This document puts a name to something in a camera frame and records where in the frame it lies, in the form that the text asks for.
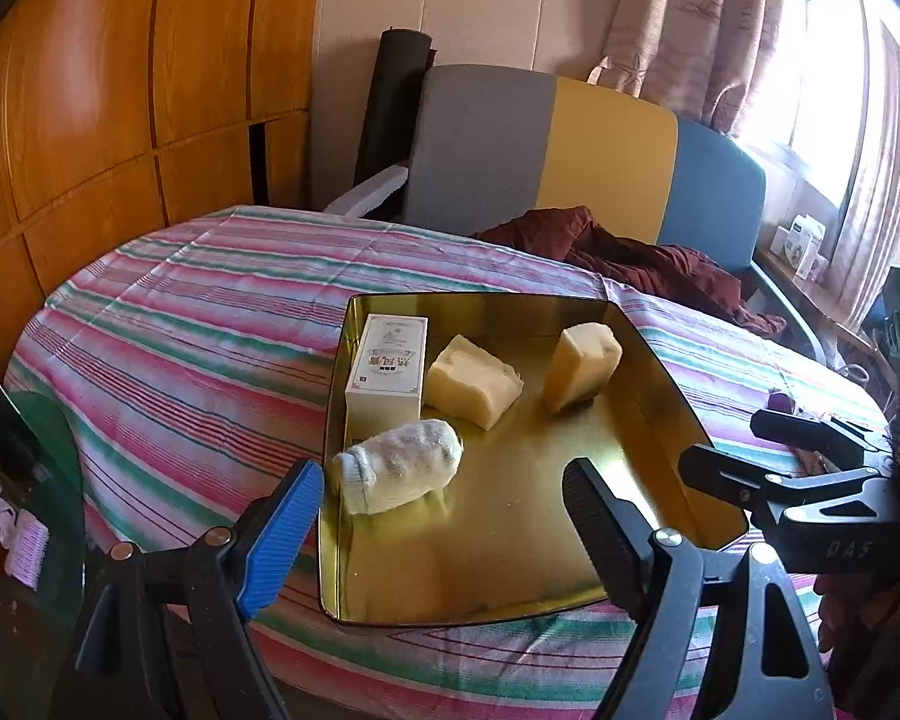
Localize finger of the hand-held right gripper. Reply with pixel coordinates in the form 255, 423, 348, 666
750, 409, 895, 467
679, 444, 887, 535

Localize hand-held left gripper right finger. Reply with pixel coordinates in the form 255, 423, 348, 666
562, 457, 833, 720

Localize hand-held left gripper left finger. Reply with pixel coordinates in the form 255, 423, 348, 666
58, 457, 325, 720

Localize gold metal tin box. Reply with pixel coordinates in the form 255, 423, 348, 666
316, 292, 751, 627

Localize white sock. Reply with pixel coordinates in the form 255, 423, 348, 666
332, 418, 466, 517

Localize white carton box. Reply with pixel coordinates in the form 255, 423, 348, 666
343, 313, 430, 440

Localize wooden side table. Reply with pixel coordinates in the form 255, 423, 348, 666
754, 247, 878, 353

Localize white appliance box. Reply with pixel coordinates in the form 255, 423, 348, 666
769, 214, 827, 275

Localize striped pink green bedsheet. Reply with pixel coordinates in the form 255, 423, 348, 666
4, 204, 897, 720

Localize maroon cloth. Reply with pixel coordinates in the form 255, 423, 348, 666
474, 206, 787, 338

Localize glass side table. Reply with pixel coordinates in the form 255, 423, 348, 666
0, 390, 87, 720

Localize patterned pink curtain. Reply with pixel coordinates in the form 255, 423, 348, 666
832, 15, 900, 331
589, 0, 788, 136

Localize purple white packet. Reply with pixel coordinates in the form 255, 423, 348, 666
0, 484, 50, 590

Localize window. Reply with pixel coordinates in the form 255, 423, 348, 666
750, 0, 886, 218

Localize grey yellow blue sofa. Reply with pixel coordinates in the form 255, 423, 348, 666
322, 64, 826, 361

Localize black rolled mat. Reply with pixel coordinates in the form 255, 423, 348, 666
352, 28, 436, 188

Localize wooden wardrobe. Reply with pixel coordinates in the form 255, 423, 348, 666
0, 0, 323, 331

